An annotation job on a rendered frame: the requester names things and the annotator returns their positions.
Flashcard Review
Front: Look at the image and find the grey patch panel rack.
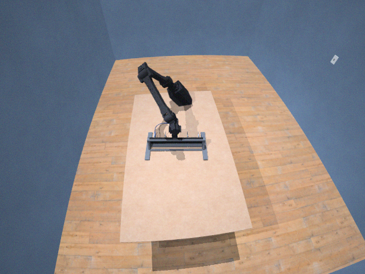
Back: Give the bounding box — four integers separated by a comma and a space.
145, 132, 208, 160

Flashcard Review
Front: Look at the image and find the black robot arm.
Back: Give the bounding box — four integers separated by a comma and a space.
137, 62, 180, 139

